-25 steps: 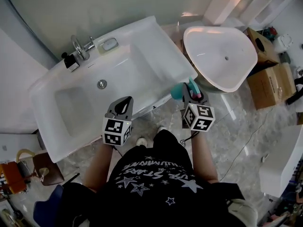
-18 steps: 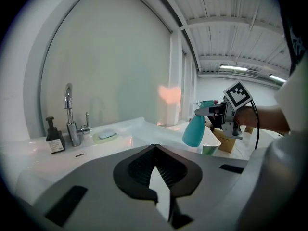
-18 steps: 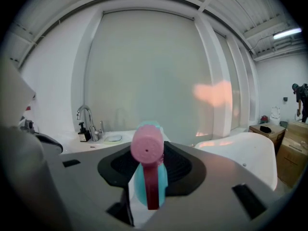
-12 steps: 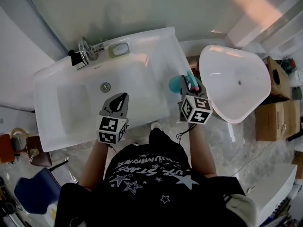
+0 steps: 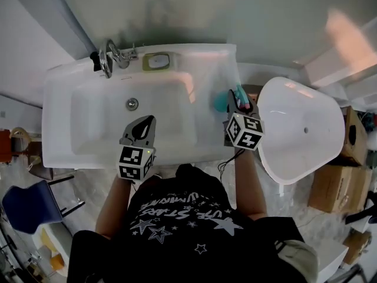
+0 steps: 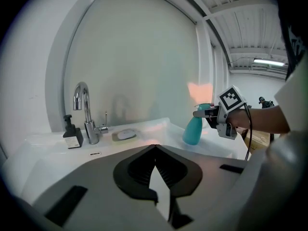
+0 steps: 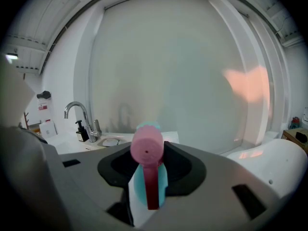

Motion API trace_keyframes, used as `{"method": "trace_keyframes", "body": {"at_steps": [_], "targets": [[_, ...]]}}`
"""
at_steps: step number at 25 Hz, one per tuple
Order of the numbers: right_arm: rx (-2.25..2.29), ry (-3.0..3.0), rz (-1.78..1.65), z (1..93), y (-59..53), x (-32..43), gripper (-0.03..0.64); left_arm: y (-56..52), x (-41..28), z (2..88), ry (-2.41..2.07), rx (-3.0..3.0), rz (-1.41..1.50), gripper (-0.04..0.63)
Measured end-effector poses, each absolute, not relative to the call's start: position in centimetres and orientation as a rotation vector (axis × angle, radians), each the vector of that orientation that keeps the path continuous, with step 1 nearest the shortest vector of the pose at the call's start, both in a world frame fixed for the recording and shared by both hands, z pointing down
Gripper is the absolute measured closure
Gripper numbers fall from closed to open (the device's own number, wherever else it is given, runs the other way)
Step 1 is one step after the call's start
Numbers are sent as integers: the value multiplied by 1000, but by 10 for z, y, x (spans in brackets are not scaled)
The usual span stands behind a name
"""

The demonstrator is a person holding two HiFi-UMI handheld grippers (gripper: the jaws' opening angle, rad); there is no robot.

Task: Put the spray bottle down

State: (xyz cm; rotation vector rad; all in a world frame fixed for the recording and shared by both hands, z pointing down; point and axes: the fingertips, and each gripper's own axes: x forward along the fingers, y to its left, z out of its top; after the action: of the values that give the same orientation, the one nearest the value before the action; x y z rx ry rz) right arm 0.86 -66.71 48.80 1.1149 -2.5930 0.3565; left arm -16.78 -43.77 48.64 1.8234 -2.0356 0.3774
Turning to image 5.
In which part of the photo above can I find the person's left forearm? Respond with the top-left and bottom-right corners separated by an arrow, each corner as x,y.
94,174 -> 139,241

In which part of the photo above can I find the teal cleaning sponge brush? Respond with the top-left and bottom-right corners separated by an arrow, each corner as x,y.
212,84 -> 252,113

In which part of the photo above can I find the white rectangular sink basin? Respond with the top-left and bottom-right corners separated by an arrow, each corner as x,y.
41,42 -> 242,170

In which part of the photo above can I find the chrome faucet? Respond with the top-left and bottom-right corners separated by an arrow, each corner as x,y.
98,38 -> 139,79

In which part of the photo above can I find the large cardboard box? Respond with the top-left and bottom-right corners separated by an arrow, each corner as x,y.
307,163 -> 373,215

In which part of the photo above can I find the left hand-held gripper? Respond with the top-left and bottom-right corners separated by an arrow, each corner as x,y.
117,115 -> 157,183

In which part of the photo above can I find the thin black cable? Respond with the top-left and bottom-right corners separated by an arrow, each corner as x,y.
217,149 -> 245,185

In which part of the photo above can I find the white box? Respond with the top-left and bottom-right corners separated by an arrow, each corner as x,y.
316,240 -> 350,283

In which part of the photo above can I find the blue chair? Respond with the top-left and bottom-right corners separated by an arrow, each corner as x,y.
1,174 -> 86,235

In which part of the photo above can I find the green and white tub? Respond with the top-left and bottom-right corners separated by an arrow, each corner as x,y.
256,77 -> 346,185

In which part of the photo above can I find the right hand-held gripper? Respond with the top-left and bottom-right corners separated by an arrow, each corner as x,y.
223,89 -> 266,152

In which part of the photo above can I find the small cardboard box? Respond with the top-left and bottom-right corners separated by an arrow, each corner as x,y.
343,230 -> 372,265

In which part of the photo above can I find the wooden chair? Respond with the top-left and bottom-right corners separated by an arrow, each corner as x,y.
8,126 -> 42,170

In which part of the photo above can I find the cardboard box with hole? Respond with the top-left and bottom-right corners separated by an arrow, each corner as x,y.
338,106 -> 369,167

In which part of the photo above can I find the person's right forearm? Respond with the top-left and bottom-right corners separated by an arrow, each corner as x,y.
234,147 -> 267,221

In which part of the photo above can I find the soap dish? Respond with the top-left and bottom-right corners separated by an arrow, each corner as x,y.
143,52 -> 171,71

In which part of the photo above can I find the person's black printed t-shirt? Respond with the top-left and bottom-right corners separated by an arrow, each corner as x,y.
67,163 -> 307,283

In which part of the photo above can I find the beige fabric bag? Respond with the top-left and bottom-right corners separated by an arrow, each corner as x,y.
275,239 -> 319,283

